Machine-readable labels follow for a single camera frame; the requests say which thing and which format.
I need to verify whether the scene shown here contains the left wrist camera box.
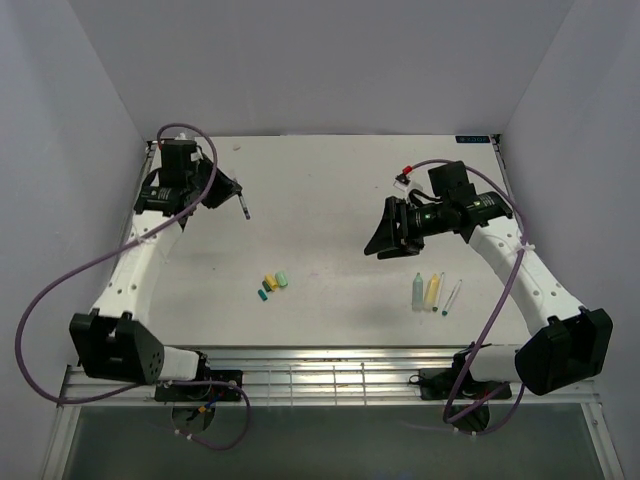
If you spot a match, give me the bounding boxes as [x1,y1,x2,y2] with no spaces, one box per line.
[158,139,198,188]

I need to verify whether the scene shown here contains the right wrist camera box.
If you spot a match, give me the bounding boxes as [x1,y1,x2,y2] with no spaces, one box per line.
[428,161,476,200]

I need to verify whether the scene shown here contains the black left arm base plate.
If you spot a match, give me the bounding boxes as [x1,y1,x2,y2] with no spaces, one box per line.
[154,370,244,404]

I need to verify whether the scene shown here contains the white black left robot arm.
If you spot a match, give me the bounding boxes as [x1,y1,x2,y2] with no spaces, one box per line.
[69,157,241,400]

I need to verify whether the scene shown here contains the white green thin pen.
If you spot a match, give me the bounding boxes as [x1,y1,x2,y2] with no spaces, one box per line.
[432,271,446,312]

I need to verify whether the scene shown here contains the green highlighter pen body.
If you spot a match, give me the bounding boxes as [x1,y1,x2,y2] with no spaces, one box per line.
[411,273,424,311]

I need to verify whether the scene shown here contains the black thin pen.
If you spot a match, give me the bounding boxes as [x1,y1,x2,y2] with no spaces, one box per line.
[238,194,251,220]

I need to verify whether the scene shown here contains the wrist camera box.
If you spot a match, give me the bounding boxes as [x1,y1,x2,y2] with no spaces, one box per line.
[428,161,476,200]
[158,139,198,188]

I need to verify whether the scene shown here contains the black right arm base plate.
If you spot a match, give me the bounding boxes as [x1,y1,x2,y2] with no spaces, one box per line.
[408,368,512,401]

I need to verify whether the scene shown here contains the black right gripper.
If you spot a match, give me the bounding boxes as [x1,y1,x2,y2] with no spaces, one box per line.
[363,195,448,260]

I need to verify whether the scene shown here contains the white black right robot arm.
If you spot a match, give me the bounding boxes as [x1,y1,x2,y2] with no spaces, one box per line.
[364,192,613,397]

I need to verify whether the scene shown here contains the yellow highlighter cap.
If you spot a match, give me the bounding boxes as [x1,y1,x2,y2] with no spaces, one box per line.
[264,274,279,291]

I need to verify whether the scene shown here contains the green highlighter cap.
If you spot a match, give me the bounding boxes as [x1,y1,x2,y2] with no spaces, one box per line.
[275,271,288,288]

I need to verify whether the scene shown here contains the yellow highlighter pen body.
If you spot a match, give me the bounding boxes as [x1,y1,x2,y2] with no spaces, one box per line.
[423,274,441,311]

